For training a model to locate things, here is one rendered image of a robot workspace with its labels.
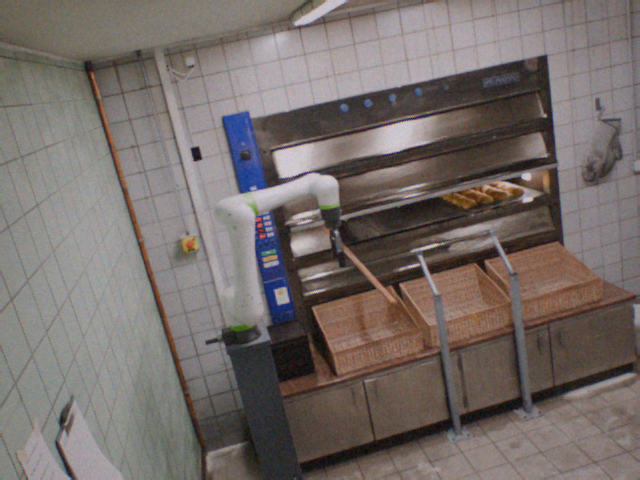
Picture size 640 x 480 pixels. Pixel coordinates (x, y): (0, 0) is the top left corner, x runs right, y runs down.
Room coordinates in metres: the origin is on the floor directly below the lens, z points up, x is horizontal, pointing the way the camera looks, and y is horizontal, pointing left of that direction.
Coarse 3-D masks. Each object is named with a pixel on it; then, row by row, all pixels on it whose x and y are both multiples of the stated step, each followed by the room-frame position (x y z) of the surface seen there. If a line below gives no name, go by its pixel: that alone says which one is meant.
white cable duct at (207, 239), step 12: (156, 48) 3.56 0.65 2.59; (156, 60) 3.56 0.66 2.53; (168, 84) 3.56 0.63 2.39; (168, 96) 3.56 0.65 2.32; (180, 132) 3.56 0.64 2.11; (180, 144) 3.56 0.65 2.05; (192, 168) 3.57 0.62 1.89; (192, 180) 3.56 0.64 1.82; (192, 192) 3.56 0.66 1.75; (204, 216) 3.57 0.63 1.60; (204, 228) 3.56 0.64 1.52; (204, 240) 3.56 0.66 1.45; (216, 264) 3.57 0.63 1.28; (216, 276) 3.56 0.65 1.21
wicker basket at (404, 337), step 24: (336, 312) 3.62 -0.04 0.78; (360, 312) 3.63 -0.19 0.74; (384, 312) 3.65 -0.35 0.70; (408, 312) 3.40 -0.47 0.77; (336, 336) 3.57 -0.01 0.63; (360, 336) 3.58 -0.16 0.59; (384, 336) 3.52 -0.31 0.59; (408, 336) 3.23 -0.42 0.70; (336, 360) 3.16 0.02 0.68; (360, 360) 3.27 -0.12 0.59; (384, 360) 3.20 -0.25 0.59
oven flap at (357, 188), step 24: (504, 144) 3.88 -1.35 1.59; (528, 144) 3.89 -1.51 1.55; (384, 168) 3.77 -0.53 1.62; (408, 168) 3.78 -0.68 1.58; (432, 168) 3.79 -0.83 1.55; (456, 168) 3.80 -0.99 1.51; (480, 168) 3.81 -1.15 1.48; (360, 192) 3.71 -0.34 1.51; (384, 192) 3.72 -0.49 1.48; (288, 216) 3.62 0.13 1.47
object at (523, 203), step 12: (516, 204) 3.86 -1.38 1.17; (528, 204) 3.87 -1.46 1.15; (468, 216) 3.81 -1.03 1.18; (480, 216) 3.82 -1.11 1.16; (408, 228) 3.81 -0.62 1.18; (420, 228) 3.77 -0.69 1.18; (432, 228) 3.78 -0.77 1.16; (360, 240) 3.76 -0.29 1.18; (372, 240) 3.72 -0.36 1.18; (384, 240) 3.73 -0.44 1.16; (396, 240) 3.74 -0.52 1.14; (324, 252) 3.68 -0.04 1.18
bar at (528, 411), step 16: (464, 240) 3.41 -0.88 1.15; (496, 240) 3.41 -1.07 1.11; (400, 256) 3.36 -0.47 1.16; (336, 272) 3.30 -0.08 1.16; (512, 272) 3.24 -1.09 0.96; (432, 288) 3.20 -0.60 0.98; (512, 288) 3.22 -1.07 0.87; (512, 304) 3.24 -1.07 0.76; (448, 352) 3.15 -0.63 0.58; (448, 368) 3.15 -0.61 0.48; (528, 368) 3.22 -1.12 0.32; (448, 384) 3.15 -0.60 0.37; (528, 384) 3.22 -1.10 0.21; (448, 400) 3.18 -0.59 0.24; (528, 400) 3.21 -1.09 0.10; (528, 416) 3.18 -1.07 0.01; (448, 432) 3.20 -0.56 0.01; (464, 432) 3.16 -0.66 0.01
